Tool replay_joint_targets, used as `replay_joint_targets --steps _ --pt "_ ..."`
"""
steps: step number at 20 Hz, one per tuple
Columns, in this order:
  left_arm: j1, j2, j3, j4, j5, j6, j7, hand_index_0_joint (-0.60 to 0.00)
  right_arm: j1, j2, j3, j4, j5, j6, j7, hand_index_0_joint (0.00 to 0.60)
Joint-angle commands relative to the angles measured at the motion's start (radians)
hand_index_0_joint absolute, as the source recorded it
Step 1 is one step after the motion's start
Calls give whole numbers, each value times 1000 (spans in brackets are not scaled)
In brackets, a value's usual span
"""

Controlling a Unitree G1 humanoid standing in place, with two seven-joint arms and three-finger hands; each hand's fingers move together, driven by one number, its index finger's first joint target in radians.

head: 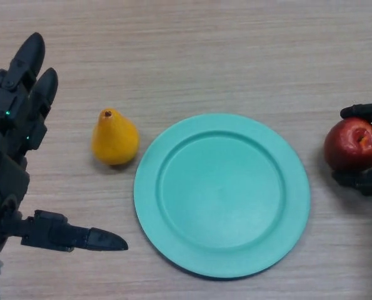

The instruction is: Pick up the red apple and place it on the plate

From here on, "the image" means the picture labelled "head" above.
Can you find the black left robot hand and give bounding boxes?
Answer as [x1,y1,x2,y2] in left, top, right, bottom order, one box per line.
[0,32,129,256]

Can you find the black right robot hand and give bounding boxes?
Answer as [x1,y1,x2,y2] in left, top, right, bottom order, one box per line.
[331,98,372,197]

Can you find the red apple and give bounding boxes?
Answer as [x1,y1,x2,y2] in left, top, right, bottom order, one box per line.
[324,117,372,172]

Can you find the green round plate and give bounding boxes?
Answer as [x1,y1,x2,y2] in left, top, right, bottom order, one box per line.
[133,113,312,279]

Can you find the yellow pear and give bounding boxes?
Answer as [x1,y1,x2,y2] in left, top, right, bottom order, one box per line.
[91,107,140,166]

